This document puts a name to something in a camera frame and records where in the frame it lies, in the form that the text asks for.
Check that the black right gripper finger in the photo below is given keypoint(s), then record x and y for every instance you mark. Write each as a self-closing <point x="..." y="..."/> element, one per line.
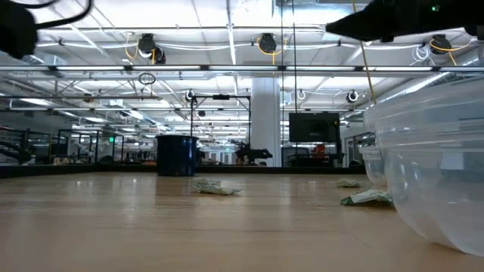
<point x="359" y="24"/>

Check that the small white green sweetener packet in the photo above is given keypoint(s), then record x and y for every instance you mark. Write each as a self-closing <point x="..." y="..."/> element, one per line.
<point x="348" y="183"/>

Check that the black table edge rail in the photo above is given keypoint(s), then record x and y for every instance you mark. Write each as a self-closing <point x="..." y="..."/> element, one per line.
<point x="75" y="170"/>

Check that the white building pillar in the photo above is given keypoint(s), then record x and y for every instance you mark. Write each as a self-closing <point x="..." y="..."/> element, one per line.
<point x="265" y="121"/>

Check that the green Truvia sweetener packet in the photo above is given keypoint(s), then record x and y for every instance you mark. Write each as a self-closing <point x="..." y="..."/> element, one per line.
<point x="368" y="197"/>

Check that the clear plastic bowl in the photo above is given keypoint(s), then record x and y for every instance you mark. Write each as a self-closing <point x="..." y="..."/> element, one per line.
<point x="435" y="162"/>

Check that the black metal rig frame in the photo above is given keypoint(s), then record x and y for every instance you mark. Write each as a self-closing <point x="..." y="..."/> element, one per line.
<point x="220" y="97"/>

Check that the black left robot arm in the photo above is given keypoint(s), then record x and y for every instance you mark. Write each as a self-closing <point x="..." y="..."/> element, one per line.
<point x="15" y="30"/>

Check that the long overhead light bar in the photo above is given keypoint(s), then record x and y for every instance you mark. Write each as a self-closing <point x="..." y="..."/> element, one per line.
<point x="242" y="68"/>

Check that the black background robot arm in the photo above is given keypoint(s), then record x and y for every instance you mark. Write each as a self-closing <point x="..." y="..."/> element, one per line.
<point x="251" y="154"/>

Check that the dark blue speckled mug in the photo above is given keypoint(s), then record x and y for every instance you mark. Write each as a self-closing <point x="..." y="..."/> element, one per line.
<point x="177" y="155"/>

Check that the black monitor screen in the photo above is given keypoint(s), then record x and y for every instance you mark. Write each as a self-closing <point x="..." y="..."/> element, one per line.
<point x="314" y="127"/>

